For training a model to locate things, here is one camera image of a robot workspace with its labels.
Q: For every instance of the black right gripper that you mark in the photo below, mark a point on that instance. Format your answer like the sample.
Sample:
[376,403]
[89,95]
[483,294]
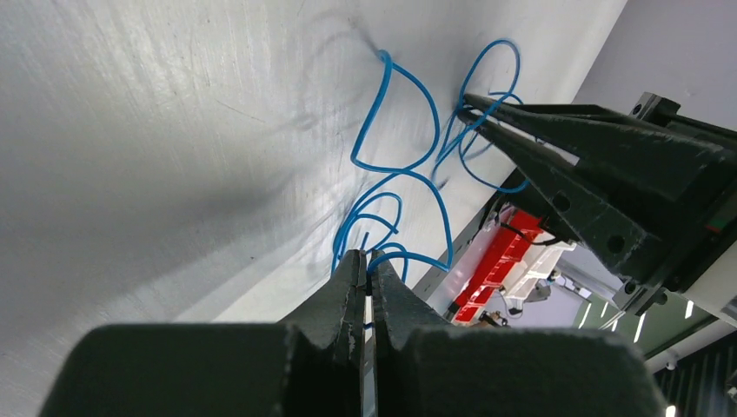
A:
[614,180]

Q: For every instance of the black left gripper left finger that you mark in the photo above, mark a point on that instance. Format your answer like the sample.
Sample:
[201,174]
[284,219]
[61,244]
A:
[307,364]

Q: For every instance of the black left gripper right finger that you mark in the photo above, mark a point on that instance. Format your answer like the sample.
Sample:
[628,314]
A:
[426,366]

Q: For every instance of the red plastic bin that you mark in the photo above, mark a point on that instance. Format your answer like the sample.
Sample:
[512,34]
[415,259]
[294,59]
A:
[512,239]

